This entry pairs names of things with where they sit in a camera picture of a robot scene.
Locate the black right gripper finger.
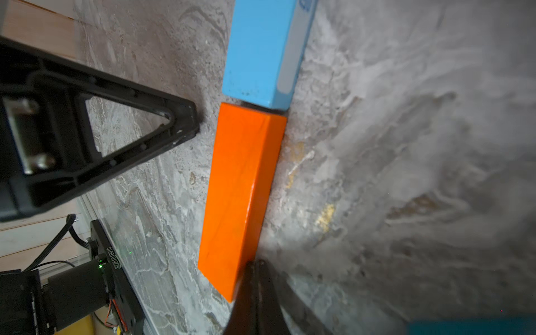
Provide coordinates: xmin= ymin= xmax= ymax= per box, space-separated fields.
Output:
xmin=223 ymin=260 xmax=290 ymax=335

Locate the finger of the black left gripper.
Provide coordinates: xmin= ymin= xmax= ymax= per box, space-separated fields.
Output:
xmin=1 ymin=38 xmax=200 ymax=222

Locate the orange wooden block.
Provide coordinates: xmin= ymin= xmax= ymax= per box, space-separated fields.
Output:
xmin=198 ymin=103 xmax=287 ymax=302

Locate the light blue wooden block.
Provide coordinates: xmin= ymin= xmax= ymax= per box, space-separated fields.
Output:
xmin=222 ymin=0 xmax=317 ymax=111

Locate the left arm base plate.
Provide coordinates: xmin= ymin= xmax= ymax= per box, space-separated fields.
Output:
xmin=88 ymin=219 xmax=145 ymax=335

